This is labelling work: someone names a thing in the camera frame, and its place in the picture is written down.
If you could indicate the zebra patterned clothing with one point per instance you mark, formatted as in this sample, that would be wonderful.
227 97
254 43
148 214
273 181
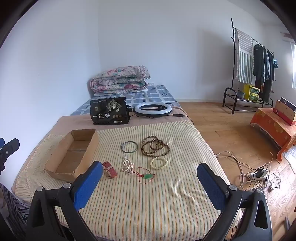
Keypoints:
13 208

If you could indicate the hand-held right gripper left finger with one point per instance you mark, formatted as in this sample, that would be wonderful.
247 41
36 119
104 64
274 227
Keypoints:
89 183

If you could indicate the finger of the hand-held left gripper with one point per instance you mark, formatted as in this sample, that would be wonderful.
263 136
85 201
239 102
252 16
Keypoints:
10 148

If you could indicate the table with orange cloth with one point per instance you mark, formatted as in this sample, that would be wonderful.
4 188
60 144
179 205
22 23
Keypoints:
270 125

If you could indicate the yellow box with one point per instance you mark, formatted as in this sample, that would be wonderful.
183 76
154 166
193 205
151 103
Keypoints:
251 92

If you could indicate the black charger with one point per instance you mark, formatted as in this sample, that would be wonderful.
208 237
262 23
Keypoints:
261 172

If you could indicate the green bangle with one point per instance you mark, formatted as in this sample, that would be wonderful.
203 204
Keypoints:
122 148

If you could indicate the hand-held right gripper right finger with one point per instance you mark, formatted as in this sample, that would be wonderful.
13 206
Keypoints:
210 185

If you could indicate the striped yellow blanket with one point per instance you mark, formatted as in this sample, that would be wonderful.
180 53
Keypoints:
138 208

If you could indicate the blue plaid bed sheet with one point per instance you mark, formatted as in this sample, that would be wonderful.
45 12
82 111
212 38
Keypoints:
157 92

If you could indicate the tan cardboard box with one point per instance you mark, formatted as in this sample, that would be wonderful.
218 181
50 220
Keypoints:
285 111

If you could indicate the dark hanging clothes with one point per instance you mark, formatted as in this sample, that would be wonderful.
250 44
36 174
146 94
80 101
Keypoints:
261 69

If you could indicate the black clothes rack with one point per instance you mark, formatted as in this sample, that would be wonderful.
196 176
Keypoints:
232 46

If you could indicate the white power strip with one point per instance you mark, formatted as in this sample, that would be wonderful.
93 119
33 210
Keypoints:
254 175

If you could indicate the window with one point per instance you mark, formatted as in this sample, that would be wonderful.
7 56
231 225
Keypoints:
293 67

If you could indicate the tan blanket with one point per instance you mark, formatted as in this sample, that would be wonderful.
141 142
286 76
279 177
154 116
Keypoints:
76 122

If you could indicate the folded floral quilt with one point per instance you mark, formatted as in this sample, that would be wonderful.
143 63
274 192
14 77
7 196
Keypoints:
120 78

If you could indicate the dark blue box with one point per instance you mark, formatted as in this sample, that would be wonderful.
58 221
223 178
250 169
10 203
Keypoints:
288 103

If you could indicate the striped hanging cloth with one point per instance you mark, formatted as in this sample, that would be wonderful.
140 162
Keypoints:
245 58

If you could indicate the small plant pot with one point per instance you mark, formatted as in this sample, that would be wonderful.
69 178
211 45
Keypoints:
241 94

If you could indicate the black snack bag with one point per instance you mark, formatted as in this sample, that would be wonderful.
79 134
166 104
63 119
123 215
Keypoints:
108 111

